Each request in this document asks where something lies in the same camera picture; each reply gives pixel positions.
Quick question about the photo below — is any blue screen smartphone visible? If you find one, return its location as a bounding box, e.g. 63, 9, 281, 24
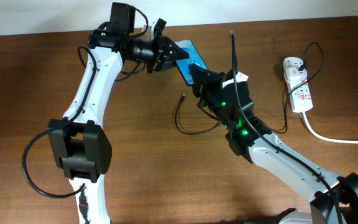
175, 40, 207, 86

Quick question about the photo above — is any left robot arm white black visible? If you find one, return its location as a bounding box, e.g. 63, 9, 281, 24
48, 2, 189, 223

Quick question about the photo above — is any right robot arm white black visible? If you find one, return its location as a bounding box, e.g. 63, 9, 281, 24
190, 64, 358, 223

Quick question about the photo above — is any white usb charger plug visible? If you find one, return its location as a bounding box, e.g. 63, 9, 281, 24
284, 67, 308, 83

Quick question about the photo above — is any white power strip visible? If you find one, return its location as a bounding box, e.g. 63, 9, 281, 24
283, 57, 313, 113

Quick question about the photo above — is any black charger cable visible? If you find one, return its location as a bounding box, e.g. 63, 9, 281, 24
175, 42, 325, 136

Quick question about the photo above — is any white power strip cord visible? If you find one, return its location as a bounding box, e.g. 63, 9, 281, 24
300, 111, 358, 146

